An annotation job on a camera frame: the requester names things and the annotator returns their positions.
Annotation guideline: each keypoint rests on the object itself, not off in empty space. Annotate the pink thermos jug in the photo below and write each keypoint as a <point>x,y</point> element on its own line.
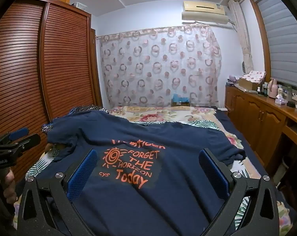
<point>274,89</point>

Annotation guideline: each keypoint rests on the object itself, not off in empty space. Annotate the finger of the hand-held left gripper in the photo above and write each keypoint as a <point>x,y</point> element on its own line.
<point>27,141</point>
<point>19,133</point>

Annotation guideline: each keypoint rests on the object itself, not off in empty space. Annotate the row of toiletry bottles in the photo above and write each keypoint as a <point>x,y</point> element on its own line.
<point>263,89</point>

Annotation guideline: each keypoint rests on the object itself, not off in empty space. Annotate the wooden louvred wardrobe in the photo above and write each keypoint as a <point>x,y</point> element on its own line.
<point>64,54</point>

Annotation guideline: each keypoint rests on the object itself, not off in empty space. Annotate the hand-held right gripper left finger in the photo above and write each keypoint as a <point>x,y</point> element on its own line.
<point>80,177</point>

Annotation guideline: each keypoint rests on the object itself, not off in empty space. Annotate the circle-print sheer curtain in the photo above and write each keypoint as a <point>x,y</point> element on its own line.
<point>158,66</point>

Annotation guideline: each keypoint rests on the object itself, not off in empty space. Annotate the clear plastic box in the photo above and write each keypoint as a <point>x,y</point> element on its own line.
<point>79,4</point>

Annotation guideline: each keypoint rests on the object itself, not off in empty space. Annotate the cardboard box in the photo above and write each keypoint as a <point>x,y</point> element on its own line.
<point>247,84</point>

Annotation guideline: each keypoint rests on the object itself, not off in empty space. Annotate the grey window blind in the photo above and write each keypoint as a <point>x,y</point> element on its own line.
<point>284,41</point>

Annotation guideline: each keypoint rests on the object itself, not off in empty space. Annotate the leaf-print bed sheet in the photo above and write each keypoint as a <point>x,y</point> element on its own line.
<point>39,168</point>

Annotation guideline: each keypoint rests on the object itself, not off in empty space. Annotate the purple plush item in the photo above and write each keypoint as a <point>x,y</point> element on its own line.
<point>232,80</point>

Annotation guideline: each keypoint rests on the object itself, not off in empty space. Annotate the cream floral window curtain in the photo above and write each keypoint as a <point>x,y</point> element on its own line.
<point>243,36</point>

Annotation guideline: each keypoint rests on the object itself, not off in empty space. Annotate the navy printed t-shirt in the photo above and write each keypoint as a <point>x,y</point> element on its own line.
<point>143,201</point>

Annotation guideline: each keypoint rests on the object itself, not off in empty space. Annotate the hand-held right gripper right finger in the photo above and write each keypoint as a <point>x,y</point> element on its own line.
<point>216,177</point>

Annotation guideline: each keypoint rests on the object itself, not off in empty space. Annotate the white floral cloth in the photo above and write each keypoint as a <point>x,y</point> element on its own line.
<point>255,75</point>

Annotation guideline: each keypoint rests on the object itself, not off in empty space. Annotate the small round fan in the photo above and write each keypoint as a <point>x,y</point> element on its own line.
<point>244,66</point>

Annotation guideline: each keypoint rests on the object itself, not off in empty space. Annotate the wooden sideboard cabinet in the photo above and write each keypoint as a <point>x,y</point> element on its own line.
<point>256,118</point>

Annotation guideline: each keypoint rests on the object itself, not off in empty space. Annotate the person's left hand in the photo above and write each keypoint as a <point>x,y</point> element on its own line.
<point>9,186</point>

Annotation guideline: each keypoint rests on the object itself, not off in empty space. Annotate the pink tissue pack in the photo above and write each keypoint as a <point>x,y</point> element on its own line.
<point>280,101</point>

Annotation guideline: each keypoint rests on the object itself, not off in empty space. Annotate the cream wall air conditioner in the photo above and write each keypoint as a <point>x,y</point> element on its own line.
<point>205,11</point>

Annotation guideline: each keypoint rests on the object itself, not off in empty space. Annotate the box with blue cloth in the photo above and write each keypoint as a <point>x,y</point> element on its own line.
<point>180,100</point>

